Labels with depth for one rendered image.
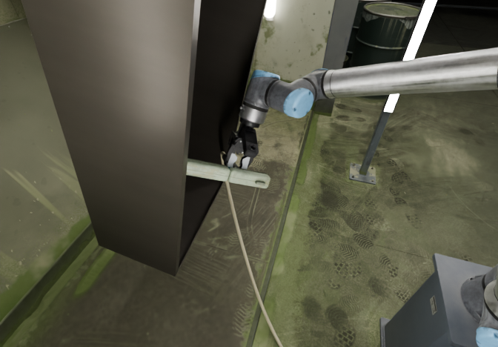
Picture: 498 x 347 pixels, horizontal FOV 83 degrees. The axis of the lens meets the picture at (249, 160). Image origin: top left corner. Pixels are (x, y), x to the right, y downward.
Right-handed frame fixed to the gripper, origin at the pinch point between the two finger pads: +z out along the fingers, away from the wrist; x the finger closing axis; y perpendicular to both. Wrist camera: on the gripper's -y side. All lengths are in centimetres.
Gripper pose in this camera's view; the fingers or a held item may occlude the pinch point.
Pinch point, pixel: (233, 174)
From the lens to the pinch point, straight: 101.2
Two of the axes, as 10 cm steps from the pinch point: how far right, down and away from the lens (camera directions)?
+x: -9.0, -2.0, -3.9
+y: -2.9, -3.8, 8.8
